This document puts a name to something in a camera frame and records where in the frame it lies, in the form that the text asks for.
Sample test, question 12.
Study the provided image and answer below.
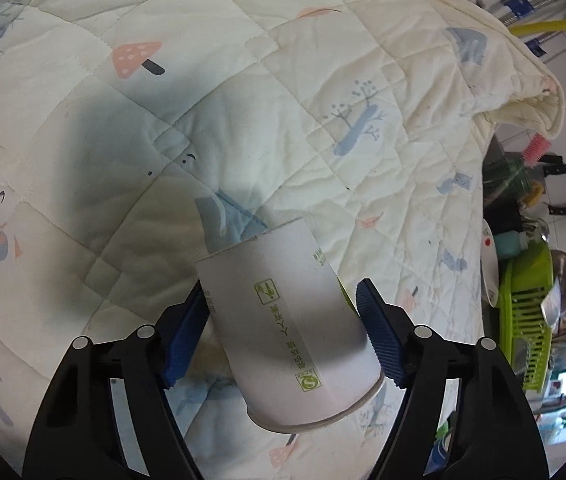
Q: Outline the pink brush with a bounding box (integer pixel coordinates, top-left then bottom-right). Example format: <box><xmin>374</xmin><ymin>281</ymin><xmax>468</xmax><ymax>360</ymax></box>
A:
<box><xmin>523</xmin><ymin>135</ymin><xmax>549</xmax><ymax>166</ymax></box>

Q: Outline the dark utensil holder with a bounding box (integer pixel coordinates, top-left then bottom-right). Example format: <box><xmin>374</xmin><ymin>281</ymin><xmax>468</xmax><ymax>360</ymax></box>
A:
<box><xmin>483</xmin><ymin>155</ymin><xmax>539</xmax><ymax>233</ymax></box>

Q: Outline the metal bowl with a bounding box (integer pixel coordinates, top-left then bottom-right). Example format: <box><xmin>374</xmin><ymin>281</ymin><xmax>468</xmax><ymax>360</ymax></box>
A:
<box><xmin>550</xmin><ymin>250</ymin><xmax>566</xmax><ymax>311</ymax></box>

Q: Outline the teal bottle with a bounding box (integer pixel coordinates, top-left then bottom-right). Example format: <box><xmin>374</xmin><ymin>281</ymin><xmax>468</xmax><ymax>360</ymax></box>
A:
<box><xmin>494</xmin><ymin>230</ymin><xmax>529</xmax><ymax>260</ymax></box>

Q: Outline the braided metal hose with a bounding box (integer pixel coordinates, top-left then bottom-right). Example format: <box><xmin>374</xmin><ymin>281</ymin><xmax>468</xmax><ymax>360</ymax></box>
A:
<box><xmin>498</xmin><ymin>0</ymin><xmax>566</xmax><ymax>26</ymax></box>

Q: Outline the cleaver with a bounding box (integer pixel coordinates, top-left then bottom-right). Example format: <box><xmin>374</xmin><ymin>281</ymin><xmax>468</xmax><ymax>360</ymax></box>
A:
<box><xmin>540</xmin><ymin>280</ymin><xmax>564</xmax><ymax>326</ymax></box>

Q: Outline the green dish rack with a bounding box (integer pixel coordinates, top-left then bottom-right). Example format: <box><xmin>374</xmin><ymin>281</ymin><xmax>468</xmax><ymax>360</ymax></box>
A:
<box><xmin>496</xmin><ymin>242</ymin><xmax>556</xmax><ymax>393</ymax></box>

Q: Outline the yellow hose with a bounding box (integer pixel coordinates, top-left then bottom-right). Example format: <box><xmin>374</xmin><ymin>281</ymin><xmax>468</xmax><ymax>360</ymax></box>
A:
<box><xmin>508</xmin><ymin>19</ymin><xmax>566</xmax><ymax>39</ymax></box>

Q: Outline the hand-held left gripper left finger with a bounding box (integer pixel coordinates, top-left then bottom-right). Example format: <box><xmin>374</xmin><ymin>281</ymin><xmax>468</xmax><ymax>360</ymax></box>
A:
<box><xmin>22</xmin><ymin>280</ymin><xmax>211</xmax><ymax>480</ymax></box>

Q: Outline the white plate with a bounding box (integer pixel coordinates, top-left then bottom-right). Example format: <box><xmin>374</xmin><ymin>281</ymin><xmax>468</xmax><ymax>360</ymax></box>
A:
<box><xmin>480</xmin><ymin>220</ymin><xmax>500</xmax><ymax>307</ymax></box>

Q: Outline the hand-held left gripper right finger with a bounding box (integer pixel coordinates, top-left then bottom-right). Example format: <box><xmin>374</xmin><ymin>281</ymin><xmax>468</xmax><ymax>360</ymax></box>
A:
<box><xmin>355</xmin><ymin>277</ymin><xmax>550</xmax><ymax>480</ymax></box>

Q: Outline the white paper cup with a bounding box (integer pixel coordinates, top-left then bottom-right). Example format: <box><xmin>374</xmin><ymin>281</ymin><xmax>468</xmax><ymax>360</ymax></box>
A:
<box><xmin>195</xmin><ymin>217</ymin><xmax>385</xmax><ymax>433</ymax></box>

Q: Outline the cream quilted printed blanket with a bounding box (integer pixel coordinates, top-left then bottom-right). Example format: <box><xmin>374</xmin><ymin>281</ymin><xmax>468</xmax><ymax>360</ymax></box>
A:
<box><xmin>0</xmin><ymin>0</ymin><xmax>564</xmax><ymax>480</ymax></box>

